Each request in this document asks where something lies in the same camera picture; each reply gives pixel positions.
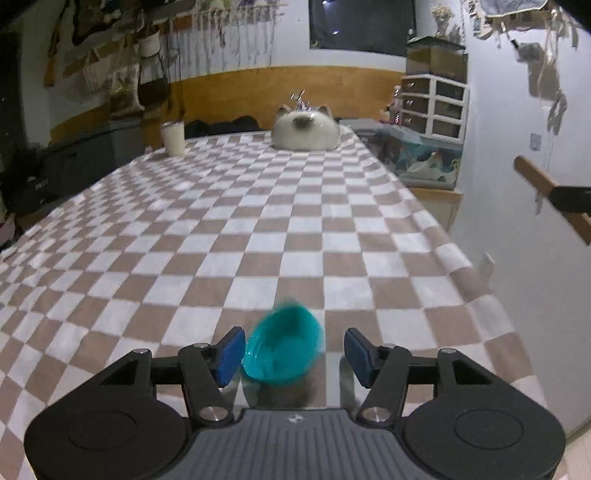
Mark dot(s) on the brown white checked tablecloth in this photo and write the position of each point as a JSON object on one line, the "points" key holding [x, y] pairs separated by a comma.
{"points": [[231, 230]]}

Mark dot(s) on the black mesh bag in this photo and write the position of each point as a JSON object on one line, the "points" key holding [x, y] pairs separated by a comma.
{"points": [[152, 78]]}

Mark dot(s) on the grey storage box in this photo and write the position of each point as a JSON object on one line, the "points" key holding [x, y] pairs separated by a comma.
{"points": [[92, 157]]}

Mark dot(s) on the glass fish tank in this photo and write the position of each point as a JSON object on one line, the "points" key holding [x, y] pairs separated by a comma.
{"points": [[436, 60]]}

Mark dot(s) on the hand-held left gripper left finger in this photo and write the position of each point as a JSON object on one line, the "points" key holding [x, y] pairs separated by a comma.
{"points": [[230, 357]]}

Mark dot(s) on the dark window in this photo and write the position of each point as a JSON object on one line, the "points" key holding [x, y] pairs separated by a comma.
{"points": [[362, 25]]}

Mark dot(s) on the pink label water bottle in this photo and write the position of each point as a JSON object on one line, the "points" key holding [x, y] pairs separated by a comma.
{"points": [[397, 106]]}

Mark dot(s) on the black cloth bundle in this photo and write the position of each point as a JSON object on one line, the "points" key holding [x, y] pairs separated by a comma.
{"points": [[221, 127]]}

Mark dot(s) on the wooden stick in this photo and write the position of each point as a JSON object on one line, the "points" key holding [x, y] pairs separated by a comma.
{"points": [[533, 177]]}

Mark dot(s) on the white cat-shaped cushion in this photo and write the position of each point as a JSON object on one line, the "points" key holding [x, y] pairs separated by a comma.
{"points": [[304, 131]]}

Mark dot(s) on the printed tote bag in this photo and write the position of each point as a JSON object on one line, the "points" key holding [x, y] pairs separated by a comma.
{"points": [[124, 83]]}

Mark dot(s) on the clear teal storage bin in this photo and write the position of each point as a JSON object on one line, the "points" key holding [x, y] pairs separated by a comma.
{"points": [[420, 159]]}

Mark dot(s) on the black box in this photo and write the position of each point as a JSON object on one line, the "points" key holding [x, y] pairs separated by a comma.
{"points": [[23, 189]]}

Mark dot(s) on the vase with dried flowers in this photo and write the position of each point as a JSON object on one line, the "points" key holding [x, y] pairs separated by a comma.
{"points": [[441, 21]]}

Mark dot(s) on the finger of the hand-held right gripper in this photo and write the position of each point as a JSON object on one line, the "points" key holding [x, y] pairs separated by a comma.
{"points": [[572, 197]]}

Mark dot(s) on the white wall socket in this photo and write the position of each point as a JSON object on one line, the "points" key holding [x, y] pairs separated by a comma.
{"points": [[487, 265]]}

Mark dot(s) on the white drawer unit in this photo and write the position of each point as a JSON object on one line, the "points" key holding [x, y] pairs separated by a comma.
{"points": [[434, 108]]}

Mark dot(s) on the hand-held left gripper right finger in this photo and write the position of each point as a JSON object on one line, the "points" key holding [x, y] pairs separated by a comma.
{"points": [[360, 357]]}

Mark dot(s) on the white cup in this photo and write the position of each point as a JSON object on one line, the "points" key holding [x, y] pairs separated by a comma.
{"points": [[174, 138]]}

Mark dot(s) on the teal plastic packaging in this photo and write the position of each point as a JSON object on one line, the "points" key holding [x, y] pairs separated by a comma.
{"points": [[284, 344]]}

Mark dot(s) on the small purple toy figure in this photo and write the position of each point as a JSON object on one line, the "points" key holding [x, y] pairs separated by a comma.
{"points": [[300, 100]]}

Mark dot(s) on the clear box with grey lid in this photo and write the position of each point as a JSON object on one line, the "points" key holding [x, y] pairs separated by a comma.
{"points": [[364, 124]]}

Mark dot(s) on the cream floor cabinet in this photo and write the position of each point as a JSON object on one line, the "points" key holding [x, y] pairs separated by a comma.
{"points": [[438, 207]]}

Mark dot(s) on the white macrame wall hanging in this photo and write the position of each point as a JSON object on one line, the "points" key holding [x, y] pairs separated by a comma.
{"points": [[221, 32]]}

